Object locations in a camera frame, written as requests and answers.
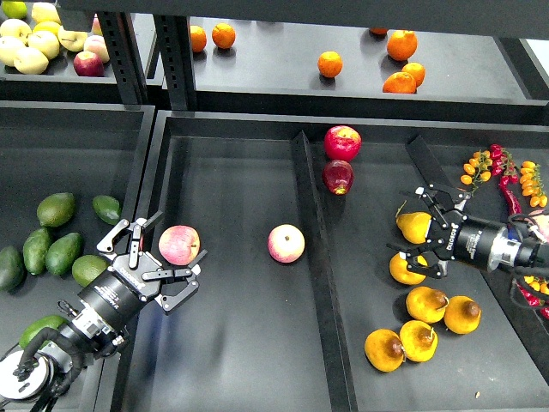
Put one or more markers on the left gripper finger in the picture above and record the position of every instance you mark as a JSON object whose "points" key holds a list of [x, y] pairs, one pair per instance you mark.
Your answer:
{"points": [[160, 277], [135, 230]]}

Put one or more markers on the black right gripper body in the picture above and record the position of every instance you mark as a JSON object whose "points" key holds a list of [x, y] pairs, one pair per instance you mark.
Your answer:
{"points": [[479, 243]]}

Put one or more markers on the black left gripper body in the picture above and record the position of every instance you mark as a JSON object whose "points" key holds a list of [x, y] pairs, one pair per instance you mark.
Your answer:
{"points": [[117, 295]]}

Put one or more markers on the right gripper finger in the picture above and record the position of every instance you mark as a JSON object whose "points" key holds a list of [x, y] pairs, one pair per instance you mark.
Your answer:
{"points": [[440, 200], [421, 259]]}

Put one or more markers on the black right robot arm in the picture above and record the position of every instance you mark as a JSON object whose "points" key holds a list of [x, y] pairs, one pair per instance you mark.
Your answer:
{"points": [[516, 247]]}

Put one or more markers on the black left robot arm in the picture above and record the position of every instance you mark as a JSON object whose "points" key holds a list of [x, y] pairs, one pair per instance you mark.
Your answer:
{"points": [[46, 368]]}

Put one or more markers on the light green round avocado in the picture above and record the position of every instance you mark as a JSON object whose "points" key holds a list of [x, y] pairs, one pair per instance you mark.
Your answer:
{"points": [[87, 268]]}

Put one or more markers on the yellow pear with stem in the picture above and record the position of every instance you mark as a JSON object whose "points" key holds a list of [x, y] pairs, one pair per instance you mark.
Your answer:
{"points": [[414, 226]]}

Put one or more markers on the dark green avocado top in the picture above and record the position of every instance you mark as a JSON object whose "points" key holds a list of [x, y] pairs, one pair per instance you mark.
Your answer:
{"points": [[107, 208]]}

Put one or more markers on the yellow pear hidden centre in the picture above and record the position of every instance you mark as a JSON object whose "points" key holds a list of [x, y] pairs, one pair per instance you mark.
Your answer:
{"points": [[426, 304]]}

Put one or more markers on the yellow pear right brown spot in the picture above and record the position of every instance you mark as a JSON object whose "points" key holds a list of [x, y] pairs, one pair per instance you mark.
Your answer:
{"points": [[462, 315]]}

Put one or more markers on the light green avocado top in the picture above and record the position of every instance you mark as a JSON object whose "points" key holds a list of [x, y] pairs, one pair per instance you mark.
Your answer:
{"points": [[56, 209]]}

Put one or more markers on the dark avocado left edge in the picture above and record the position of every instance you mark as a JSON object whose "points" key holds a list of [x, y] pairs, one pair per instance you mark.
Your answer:
{"points": [[12, 268]]}

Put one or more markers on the orange cherry tomato bunch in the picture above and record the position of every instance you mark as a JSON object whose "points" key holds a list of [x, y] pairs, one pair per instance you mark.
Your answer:
{"points": [[477, 170]]}

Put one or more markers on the black tray divider right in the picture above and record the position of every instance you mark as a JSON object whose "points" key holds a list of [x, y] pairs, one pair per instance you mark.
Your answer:
{"points": [[528, 323]]}

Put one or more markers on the pink apple left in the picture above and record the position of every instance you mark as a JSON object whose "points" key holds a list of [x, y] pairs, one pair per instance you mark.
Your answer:
{"points": [[179, 244]]}

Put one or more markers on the pink apple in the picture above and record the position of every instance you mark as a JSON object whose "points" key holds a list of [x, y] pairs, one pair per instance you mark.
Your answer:
{"points": [[179, 244], [286, 243]]}

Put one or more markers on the red chili pepper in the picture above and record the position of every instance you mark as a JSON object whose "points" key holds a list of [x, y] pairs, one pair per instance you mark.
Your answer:
{"points": [[513, 204]]}

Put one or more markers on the red cherry tomato bunch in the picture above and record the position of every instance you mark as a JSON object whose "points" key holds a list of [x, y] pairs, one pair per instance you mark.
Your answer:
{"points": [[503, 165]]}

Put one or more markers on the pink peach right edge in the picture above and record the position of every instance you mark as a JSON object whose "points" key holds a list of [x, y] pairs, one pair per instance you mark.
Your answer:
{"points": [[540, 224]]}

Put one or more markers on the mixed cherry tomatoes pile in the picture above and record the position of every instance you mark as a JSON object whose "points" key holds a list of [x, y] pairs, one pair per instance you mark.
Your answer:
{"points": [[535, 290]]}

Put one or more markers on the dark red apple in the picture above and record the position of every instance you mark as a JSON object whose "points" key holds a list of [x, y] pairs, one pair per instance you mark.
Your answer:
{"points": [[338, 177]]}

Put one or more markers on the bright red apple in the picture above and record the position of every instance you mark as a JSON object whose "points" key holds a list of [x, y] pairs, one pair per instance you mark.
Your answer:
{"points": [[342, 142]]}

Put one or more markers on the orange front right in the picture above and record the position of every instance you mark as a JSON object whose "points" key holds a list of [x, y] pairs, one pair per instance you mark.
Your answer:
{"points": [[400, 83]]}

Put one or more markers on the pink apple centre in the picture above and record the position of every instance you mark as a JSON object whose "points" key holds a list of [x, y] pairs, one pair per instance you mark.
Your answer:
{"points": [[286, 243]]}

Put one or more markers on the small orange right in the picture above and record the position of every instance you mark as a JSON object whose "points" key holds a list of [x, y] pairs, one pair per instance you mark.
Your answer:
{"points": [[416, 70]]}

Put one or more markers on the large orange top right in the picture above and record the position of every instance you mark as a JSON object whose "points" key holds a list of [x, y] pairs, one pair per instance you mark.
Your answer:
{"points": [[402, 44]]}

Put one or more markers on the orange centre shelf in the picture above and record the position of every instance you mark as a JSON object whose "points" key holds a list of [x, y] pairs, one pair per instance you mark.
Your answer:
{"points": [[330, 64]]}

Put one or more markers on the orange hidden under shelf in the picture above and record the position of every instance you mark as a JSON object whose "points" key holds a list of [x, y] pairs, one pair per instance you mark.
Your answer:
{"points": [[380, 31]]}

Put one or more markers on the red apple on shelf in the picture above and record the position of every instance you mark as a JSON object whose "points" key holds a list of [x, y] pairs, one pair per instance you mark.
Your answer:
{"points": [[89, 64]]}

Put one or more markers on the yellow apple front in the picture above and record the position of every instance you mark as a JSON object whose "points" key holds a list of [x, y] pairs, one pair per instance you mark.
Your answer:
{"points": [[30, 61]]}

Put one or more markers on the pale peach on shelf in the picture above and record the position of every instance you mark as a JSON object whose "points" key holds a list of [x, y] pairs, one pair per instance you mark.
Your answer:
{"points": [[96, 44]]}

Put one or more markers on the black shelf post left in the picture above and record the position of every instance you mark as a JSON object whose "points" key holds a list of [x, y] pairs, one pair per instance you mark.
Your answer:
{"points": [[119, 35]]}

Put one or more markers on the black shelf post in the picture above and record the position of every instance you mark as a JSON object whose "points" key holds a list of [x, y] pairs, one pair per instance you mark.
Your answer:
{"points": [[173, 38], [119, 35]]}

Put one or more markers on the black shelf post right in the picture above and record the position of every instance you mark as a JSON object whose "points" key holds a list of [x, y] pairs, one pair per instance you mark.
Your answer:
{"points": [[173, 38]]}

